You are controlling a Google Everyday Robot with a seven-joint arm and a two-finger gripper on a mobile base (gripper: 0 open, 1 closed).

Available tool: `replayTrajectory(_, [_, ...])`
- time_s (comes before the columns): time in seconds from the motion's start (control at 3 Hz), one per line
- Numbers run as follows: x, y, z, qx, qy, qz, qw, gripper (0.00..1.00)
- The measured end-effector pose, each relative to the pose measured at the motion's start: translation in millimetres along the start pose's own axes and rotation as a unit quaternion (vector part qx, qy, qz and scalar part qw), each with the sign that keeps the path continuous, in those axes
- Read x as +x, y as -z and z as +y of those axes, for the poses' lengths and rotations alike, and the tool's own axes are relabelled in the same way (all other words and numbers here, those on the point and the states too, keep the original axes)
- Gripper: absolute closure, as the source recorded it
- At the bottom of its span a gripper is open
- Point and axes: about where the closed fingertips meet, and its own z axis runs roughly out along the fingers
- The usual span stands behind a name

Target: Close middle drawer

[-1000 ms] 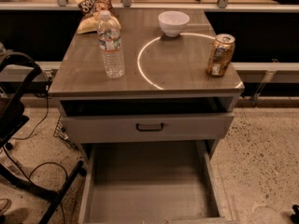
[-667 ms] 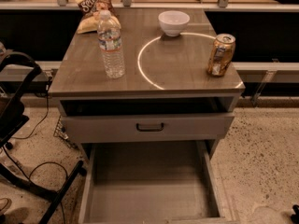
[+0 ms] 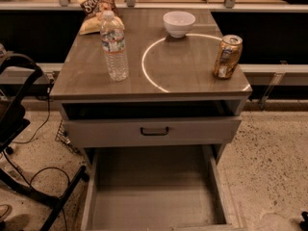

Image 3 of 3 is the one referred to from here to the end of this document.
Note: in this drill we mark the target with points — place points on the grey drawer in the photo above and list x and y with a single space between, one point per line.
151 132
156 188

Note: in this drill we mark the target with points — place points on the grey wooden drawer cabinet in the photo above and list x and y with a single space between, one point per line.
168 77

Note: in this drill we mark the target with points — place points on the grey top drawer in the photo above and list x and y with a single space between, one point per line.
151 132

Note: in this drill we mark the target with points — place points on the white ceramic bowl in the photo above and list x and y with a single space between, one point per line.
178 23

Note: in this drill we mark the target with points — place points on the clear plastic water bottle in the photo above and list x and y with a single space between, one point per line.
114 47

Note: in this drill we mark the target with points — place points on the gold soda can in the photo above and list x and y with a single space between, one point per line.
229 53

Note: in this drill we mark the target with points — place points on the brown chip bag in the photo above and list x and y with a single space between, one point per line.
93 10

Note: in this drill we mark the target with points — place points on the black object floor corner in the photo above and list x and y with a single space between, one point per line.
304 224

